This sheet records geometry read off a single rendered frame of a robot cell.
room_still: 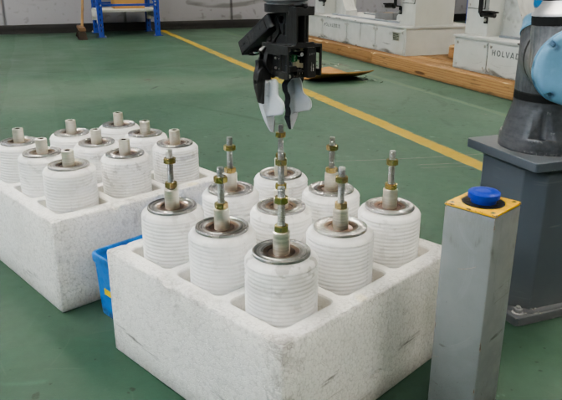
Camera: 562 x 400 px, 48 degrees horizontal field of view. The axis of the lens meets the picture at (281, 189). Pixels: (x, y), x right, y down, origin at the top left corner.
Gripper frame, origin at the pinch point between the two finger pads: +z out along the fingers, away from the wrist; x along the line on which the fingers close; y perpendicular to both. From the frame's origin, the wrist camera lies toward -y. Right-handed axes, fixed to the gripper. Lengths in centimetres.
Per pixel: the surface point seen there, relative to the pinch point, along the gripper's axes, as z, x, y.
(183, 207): 9.3, -22.0, 5.1
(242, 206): 10.7, -12.6, 7.1
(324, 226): 9.2, -10.0, 24.4
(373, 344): 24.3, -8.4, 33.5
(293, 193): 11.6, -0.9, 5.3
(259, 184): 10.3, -4.9, 0.9
